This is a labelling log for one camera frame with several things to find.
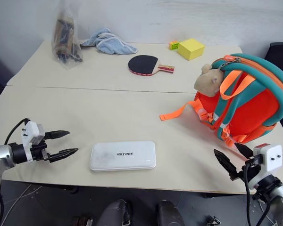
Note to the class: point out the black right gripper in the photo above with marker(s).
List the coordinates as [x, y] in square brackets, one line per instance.
[246, 169]

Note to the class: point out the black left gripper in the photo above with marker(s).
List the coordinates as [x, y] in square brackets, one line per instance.
[39, 151]

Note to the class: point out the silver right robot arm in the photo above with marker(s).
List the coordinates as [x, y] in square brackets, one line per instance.
[280, 193]

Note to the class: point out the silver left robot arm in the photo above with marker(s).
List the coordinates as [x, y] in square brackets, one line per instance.
[1, 153]

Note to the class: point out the orange and teal backpack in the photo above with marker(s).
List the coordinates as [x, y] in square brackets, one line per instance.
[254, 101]

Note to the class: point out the white rectangular case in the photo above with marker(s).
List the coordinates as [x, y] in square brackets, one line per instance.
[122, 155]

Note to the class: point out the beige plush toy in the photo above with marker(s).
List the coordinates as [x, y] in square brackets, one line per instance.
[206, 81]

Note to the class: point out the dark rounded shape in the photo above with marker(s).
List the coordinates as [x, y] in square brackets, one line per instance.
[114, 214]

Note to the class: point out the clear plastic bag of tools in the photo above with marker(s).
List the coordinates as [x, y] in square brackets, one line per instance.
[64, 42]

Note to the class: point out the black chair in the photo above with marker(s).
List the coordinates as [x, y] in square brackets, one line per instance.
[279, 53]

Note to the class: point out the light blue towel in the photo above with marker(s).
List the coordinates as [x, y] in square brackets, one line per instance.
[113, 43]

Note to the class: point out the black table tennis paddle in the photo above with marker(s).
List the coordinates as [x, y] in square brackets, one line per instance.
[142, 64]

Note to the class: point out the yellow box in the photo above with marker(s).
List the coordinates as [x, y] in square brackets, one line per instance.
[191, 49]

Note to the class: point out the small green yellow cube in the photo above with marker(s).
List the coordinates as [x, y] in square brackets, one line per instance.
[174, 45]

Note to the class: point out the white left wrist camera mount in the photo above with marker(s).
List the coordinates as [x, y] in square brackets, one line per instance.
[31, 131]

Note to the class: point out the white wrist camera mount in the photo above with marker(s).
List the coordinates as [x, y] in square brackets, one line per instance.
[270, 157]
[31, 131]

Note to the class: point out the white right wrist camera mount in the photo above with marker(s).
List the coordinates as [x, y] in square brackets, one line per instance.
[270, 157]

